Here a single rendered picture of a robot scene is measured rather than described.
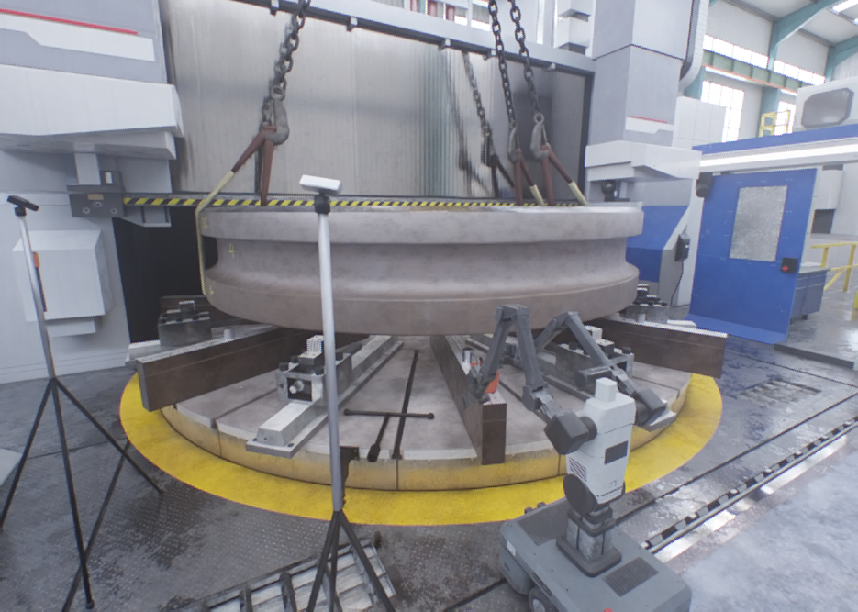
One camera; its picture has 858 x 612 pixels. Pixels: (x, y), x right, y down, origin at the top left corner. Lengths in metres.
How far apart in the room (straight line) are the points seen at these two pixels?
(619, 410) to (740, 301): 5.56
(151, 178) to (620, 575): 4.41
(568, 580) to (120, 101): 3.73
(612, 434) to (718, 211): 5.80
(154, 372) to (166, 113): 1.84
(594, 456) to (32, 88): 3.72
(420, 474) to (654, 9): 6.47
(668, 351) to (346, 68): 4.91
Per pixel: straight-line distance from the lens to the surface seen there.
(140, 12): 4.17
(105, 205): 5.30
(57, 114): 3.63
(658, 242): 8.27
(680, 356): 4.31
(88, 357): 5.81
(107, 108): 3.59
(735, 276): 7.20
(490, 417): 2.35
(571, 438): 1.59
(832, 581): 3.04
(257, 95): 5.56
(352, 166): 5.66
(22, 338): 5.88
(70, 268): 5.23
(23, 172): 4.67
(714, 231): 7.30
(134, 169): 4.51
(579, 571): 2.12
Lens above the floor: 1.73
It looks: 11 degrees down
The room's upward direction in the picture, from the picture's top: straight up
